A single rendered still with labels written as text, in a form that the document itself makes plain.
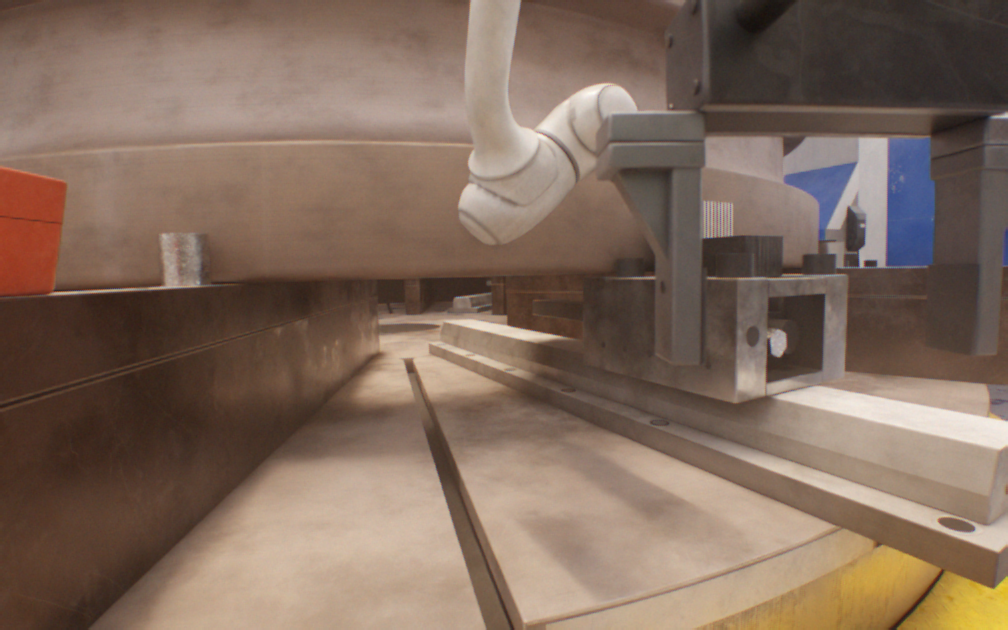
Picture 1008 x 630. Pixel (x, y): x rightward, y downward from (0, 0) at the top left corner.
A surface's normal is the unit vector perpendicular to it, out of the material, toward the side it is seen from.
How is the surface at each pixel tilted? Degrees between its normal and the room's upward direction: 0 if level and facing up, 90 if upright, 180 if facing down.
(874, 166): 90
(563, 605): 0
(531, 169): 108
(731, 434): 90
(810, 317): 90
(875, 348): 90
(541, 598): 0
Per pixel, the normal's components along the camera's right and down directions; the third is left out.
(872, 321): -0.65, 0.08
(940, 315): -1.00, 0.02
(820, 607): 0.42, 0.07
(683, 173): -0.01, 0.09
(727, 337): -0.89, 0.06
